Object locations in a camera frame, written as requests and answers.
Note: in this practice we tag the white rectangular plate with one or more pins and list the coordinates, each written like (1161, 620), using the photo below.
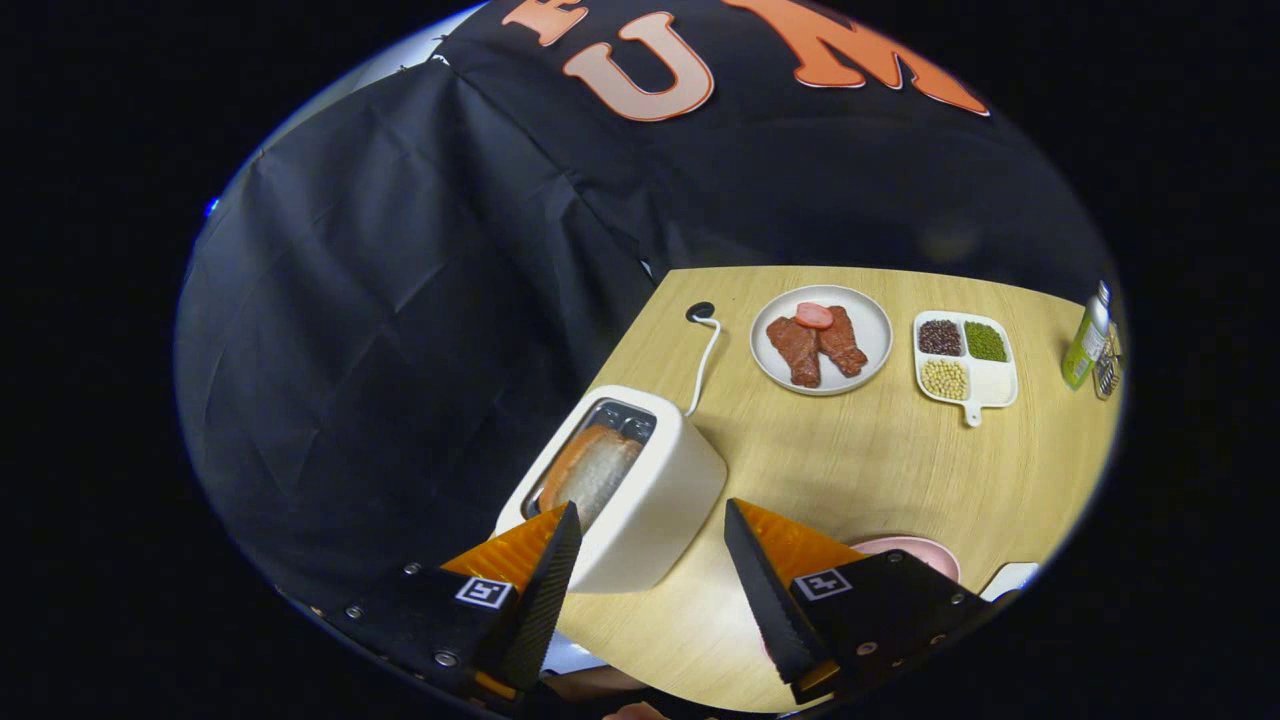
(1010, 578)

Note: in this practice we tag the black backdrop cloth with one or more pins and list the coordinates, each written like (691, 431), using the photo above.
(400, 300)

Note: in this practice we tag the pile of yellow soybeans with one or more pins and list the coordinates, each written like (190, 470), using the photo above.
(944, 380)

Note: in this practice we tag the round white plate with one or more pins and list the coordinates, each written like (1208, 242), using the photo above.
(870, 320)

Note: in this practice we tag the pink plate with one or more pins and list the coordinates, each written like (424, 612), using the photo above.
(915, 548)

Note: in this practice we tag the divided white dish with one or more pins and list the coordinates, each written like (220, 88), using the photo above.
(992, 385)

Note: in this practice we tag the white toaster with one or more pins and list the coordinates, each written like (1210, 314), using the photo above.
(660, 500)

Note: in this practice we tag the pile of green beans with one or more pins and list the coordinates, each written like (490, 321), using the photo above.
(986, 342)

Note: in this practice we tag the toasted bread slice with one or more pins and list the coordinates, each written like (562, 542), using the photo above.
(595, 470)

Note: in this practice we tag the red sausage slice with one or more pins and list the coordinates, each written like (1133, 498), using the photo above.
(814, 315)

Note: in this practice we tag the green drink bottle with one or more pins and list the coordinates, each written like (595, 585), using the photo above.
(1085, 345)

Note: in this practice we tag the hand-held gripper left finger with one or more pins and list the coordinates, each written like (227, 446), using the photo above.
(550, 600)

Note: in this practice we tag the pile of dark red beans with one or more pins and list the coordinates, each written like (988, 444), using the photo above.
(940, 337)

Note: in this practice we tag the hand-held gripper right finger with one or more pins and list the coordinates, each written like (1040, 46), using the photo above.
(770, 600)

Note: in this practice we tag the brown meat piece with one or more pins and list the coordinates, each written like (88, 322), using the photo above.
(797, 352)
(842, 345)

